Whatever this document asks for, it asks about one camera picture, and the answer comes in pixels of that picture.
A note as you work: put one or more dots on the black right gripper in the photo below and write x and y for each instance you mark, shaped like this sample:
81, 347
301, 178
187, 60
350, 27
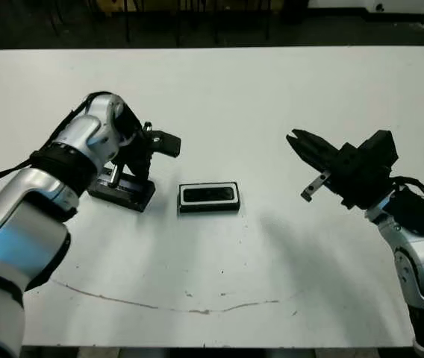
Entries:
357, 175

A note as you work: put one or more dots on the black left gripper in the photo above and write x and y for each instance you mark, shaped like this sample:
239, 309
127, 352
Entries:
137, 147

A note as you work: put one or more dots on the black box lid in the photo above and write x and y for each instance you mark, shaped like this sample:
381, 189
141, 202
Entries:
130, 194

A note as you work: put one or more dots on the black camera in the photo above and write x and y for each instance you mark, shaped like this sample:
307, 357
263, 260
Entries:
208, 194

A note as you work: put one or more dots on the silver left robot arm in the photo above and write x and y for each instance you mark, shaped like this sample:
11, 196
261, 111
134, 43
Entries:
10, 231

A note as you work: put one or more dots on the black box base white insert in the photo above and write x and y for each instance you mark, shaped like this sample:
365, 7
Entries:
208, 208

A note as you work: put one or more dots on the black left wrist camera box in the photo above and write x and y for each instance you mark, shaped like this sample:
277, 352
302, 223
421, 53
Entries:
167, 143

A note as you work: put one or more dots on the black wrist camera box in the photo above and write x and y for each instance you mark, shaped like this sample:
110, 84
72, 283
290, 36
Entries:
381, 147
167, 143

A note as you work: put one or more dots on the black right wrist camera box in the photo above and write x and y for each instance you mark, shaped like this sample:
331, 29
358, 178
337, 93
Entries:
381, 147

